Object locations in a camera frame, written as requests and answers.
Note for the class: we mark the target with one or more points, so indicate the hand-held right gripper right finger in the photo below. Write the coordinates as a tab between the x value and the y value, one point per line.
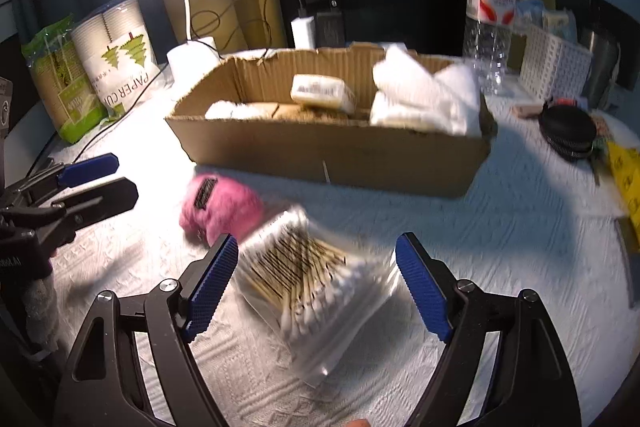
425	287

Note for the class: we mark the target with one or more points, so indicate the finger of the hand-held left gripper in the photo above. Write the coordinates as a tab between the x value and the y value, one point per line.
87	169
100	202

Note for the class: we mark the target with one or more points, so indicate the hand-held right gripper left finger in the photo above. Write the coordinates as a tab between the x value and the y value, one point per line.
210	287

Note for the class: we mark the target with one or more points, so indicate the pink fluffy pouch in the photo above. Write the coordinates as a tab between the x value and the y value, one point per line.
230	207

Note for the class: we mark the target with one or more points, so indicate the bag of cotton swabs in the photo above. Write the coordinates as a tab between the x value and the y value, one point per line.
310	292

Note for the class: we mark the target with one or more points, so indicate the small white cloth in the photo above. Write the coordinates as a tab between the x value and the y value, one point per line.
225	110

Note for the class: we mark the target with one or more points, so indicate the brown cardboard box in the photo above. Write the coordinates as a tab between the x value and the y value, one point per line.
325	152

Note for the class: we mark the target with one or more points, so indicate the white waffle cloth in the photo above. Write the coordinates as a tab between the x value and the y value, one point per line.
440	112

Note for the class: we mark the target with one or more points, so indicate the white towel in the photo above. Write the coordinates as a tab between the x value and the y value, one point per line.
405	69

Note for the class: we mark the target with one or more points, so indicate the white tissue packet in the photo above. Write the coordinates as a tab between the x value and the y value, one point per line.
322	93

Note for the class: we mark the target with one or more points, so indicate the person's right hand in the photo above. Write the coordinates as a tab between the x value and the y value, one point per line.
359	423

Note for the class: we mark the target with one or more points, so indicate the white textured tablecloth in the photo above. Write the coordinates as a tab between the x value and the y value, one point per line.
500	257

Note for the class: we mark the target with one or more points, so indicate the green pack of paper cups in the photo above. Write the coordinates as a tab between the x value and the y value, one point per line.
60	87

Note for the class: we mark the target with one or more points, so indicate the white pack of paper cups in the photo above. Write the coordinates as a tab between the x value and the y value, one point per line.
117	57

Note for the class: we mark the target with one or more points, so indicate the small tan box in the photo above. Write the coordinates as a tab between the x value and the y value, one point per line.
526	109

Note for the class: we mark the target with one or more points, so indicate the black round zip case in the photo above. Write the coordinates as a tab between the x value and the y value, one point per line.
567	132

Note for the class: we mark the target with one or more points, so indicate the yellow tissue packet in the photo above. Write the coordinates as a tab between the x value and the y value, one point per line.
627	182

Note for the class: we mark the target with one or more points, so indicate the white charger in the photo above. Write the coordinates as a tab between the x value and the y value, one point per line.
303	32

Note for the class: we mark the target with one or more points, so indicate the white plastic basket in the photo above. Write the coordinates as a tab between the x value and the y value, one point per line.
555	64

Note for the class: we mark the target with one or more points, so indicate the black power adapter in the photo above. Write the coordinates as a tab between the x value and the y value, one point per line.
330	29

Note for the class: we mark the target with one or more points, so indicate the clear plastic water bottle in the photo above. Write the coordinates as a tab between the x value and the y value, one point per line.
487	17

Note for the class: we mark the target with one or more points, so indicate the steel thermos mug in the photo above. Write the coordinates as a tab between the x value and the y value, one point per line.
600	67

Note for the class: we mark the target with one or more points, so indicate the small packets in basket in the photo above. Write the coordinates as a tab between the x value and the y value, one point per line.
550	19

